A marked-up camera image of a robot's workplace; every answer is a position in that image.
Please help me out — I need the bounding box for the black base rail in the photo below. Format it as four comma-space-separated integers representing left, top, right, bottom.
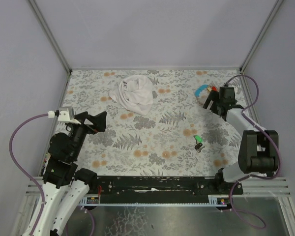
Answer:
79, 176, 243, 207

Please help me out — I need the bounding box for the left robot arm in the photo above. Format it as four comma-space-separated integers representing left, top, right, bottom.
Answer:
23, 110, 107, 236

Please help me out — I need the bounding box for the floral table mat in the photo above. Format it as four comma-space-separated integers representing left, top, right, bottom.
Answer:
63, 69, 246, 176

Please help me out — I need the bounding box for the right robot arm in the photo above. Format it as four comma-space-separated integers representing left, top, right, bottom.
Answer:
203, 86, 280, 184

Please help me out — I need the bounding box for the crumpled white cloth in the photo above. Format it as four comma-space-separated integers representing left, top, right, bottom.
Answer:
109, 75, 153, 116

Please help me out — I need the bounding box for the green tagged key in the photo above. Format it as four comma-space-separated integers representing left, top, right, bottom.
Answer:
194, 135, 203, 143

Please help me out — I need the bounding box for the black tagged key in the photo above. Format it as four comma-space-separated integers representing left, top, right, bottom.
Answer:
195, 143, 205, 153

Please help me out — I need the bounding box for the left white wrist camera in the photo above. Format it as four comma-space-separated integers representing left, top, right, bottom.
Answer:
47, 107, 74, 122

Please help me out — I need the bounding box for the blue key tag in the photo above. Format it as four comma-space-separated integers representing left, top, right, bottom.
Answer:
194, 85, 208, 97

